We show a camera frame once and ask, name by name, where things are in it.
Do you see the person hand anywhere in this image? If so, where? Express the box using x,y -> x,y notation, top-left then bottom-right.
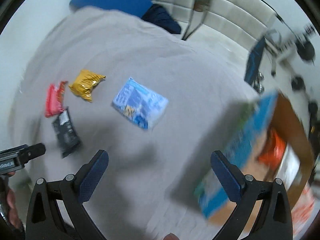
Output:
4,172 -> 23,230

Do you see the orange white patterned cloth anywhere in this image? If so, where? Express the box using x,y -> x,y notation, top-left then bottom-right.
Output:
291,183 -> 315,237

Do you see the yellow snack packet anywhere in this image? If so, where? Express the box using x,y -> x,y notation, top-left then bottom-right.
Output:
69,69 -> 106,102

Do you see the red snack packet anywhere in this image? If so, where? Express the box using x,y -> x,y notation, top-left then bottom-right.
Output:
44,81 -> 68,118

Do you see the white soft plastic bag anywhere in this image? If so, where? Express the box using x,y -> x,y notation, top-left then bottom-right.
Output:
275,144 -> 300,190

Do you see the orange snack packet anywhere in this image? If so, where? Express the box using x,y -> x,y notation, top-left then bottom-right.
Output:
257,128 -> 287,171

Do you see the grey table cloth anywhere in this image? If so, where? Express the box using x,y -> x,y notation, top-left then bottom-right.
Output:
9,7 -> 257,239

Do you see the white quilted chair left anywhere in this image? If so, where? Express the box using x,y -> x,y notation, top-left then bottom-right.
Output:
137,0 -> 276,48

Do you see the dark blue cloth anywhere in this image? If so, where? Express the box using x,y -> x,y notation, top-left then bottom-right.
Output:
142,4 -> 182,35

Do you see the black snack packet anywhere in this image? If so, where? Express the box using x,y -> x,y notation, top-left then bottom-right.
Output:
52,108 -> 82,158

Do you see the cardboard box with blue print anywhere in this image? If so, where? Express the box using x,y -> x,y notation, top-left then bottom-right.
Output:
194,90 -> 315,233

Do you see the blue tissue pack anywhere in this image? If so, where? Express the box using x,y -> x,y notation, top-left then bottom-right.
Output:
112,78 -> 169,129

